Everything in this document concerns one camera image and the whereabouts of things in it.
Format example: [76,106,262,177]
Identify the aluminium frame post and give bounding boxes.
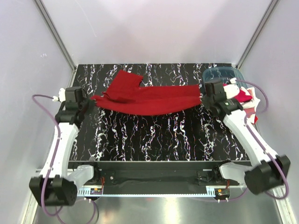
[235,0,280,69]
[32,0,78,70]

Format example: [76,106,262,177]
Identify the right connector box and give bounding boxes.
[215,188,230,200]

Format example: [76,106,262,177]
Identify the left connector box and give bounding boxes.
[90,187,103,195]

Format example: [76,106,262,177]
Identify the black marble pattern mat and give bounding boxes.
[69,63,248,161]

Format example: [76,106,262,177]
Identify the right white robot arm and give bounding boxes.
[202,79,291,200]

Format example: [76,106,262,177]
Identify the right aluminium frame post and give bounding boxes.
[235,0,280,69]

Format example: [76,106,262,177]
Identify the clear blue plastic bin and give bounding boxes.
[200,66,244,92]

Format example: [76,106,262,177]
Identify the crimson t-shirt on pile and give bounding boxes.
[234,89,252,103]

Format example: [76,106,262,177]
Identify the connector box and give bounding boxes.
[90,187,103,195]
[215,188,230,200]

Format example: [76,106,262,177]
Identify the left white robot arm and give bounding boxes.
[29,87,101,208]

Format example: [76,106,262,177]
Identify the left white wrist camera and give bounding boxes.
[52,88,65,103]

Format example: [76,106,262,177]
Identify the left aluminium frame post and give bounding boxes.
[32,0,78,70]

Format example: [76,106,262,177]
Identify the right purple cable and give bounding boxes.
[235,79,290,203]

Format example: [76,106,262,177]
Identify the red t-shirt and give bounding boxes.
[91,70,201,116]

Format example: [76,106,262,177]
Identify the front aluminium rail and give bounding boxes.
[31,169,285,187]

